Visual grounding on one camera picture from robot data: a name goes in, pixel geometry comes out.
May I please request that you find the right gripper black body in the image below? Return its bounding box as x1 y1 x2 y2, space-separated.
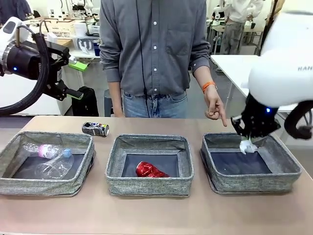
241 94 282 140

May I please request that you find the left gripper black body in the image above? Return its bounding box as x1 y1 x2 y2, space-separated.
7 40 62 85

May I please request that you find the white tissue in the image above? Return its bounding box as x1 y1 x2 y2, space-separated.
239 139 259 155

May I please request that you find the clear bottle pink label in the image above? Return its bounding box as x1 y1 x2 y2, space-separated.
22 143 73 160

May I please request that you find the clear plastic cup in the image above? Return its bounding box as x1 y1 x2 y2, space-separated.
36 153 75 180

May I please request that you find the crushed red can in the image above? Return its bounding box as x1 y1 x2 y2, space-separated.
135 161 171 179

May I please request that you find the person's left forearm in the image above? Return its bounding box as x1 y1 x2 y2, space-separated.
189 46 217 86

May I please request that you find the person's right forearm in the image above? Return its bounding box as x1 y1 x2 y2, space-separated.
101 46 124 110

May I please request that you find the person's left hand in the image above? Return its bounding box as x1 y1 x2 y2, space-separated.
204 88 228 127

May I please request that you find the black backpack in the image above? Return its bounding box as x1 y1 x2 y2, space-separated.
70 86 100 118

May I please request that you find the small white table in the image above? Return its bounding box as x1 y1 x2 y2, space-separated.
70 47 103 86

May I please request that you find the white box with logo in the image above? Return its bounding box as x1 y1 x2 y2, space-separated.
72 36 95 52

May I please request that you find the white desk wooden top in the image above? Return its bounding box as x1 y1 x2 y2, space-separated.
0 36 74 116

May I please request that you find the white bucket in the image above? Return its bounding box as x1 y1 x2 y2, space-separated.
74 22 87 35

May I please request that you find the crushed black Pepsi can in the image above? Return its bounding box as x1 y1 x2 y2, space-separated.
81 121 110 138

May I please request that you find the wooden crate with print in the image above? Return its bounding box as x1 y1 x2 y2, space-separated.
43 19 76 39

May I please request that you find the white plastic crate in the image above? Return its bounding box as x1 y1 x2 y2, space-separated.
87 23 101 35

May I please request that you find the grey fabric basket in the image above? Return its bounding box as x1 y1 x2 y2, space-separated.
105 134 194 198
0 131 96 198
200 132 302 195

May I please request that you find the orange wristband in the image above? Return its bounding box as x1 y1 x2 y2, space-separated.
202 81 218 94

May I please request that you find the bystander in blue shirt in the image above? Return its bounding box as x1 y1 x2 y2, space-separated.
0 0 32 23

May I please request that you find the person in grey shirt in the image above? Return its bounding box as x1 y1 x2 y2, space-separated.
99 0 211 119

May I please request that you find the bystander in white shirt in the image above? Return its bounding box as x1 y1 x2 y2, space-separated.
221 0 265 56

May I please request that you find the bystander in brown top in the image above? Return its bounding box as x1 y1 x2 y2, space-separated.
265 0 286 27

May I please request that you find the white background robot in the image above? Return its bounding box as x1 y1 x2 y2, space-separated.
212 0 227 22

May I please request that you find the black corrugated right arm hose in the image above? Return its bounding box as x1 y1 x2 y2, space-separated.
283 100 313 140

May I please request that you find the thin black lanyard cable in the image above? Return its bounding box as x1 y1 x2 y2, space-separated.
136 0 150 118

